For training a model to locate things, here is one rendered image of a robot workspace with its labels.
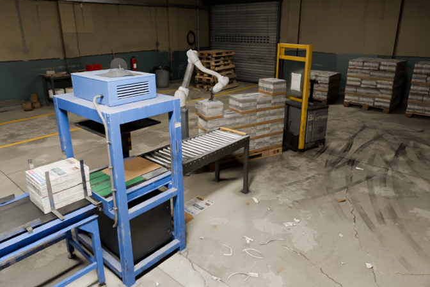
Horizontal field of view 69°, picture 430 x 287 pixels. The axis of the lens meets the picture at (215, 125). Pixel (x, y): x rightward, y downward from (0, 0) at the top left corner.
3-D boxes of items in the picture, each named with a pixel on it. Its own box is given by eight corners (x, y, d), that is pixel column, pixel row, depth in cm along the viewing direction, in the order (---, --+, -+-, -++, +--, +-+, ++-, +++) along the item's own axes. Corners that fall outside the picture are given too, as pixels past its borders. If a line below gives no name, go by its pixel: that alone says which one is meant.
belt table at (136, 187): (134, 162, 344) (134, 154, 341) (173, 181, 303) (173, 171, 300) (71, 186, 294) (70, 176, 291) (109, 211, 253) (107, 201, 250)
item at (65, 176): (75, 183, 278) (71, 156, 270) (93, 195, 259) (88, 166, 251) (29, 201, 251) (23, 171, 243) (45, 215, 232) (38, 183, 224)
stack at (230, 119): (198, 162, 513) (197, 114, 488) (255, 149, 568) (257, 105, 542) (209, 171, 481) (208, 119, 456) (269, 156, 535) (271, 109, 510)
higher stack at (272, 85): (255, 149, 567) (258, 78, 528) (268, 146, 581) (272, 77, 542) (269, 156, 535) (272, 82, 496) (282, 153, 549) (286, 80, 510)
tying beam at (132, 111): (119, 94, 330) (119, 85, 327) (180, 108, 271) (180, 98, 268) (54, 106, 282) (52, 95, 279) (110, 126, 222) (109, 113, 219)
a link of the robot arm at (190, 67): (174, 100, 458) (176, 97, 479) (185, 103, 458) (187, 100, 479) (189, 49, 434) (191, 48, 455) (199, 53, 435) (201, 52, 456)
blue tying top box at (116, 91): (118, 88, 308) (116, 68, 302) (157, 96, 270) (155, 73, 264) (73, 96, 276) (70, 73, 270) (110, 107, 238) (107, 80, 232)
